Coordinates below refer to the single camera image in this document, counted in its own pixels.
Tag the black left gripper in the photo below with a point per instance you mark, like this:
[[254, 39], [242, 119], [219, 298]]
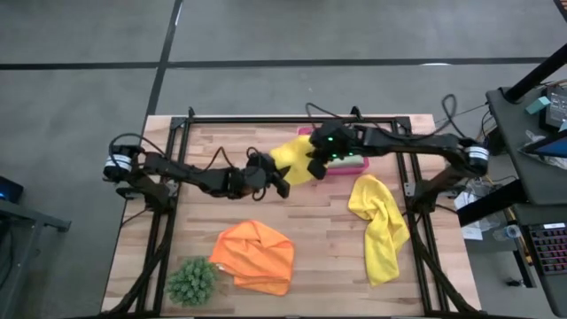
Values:
[[248, 177]]

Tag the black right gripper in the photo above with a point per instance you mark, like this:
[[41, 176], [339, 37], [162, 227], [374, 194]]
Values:
[[328, 146]]

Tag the yellow microfiber towel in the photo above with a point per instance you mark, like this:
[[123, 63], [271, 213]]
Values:
[[381, 230], [294, 164]]

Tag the orange microfiber towel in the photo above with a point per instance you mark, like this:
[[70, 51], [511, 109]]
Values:
[[252, 261]]

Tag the white card towel tag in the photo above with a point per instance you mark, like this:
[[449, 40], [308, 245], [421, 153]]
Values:
[[217, 267]]

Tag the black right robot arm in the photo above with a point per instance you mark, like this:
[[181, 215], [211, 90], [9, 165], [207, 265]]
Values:
[[412, 142]]

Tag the pink plastic tray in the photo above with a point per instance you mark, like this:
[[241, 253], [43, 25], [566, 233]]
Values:
[[354, 171]]

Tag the grey metal mounting plate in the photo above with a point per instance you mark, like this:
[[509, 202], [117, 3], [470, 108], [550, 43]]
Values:
[[409, 188]]

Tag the green artificial plant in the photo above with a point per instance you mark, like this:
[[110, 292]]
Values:
[[192, 282]]

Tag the black low desk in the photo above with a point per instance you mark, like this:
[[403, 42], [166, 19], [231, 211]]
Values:
[[487, 206]]

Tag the black side desk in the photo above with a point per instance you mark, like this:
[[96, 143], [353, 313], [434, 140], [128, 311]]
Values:
[[509, 133]]

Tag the clear plastic bottle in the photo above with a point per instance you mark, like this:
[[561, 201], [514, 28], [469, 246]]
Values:
[[509, 231]]

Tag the small teal box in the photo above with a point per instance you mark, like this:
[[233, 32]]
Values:
[[538, 105]]

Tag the black slanted pole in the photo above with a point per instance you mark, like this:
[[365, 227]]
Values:
[[536, 75]]

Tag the dark tablet screen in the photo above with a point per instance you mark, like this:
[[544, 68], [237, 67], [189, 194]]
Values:
[[549, 146]]

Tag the small black floor object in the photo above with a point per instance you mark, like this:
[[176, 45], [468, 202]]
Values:
[[514, 282]]

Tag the black electronics box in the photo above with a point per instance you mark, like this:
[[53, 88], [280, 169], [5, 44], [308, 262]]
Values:
[[557, 108]]

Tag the grey metal cart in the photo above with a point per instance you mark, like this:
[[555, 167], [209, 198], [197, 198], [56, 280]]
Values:
[[44, 220]]

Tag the keyboard with blue keys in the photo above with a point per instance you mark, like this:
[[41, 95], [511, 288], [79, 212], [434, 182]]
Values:
[[549, 248]]

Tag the blue-lit black device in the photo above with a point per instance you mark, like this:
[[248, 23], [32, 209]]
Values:
[[9, 190]]

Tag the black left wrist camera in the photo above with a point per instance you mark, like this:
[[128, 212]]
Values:
[[282, 186]]

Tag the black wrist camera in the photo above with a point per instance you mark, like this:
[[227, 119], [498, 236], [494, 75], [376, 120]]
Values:
[[317, 168], [282, 186]]

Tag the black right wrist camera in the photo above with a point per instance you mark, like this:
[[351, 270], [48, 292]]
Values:
[[317, 168]]

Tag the black metal rig frame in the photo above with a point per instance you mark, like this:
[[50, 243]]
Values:
[[288, 120]]

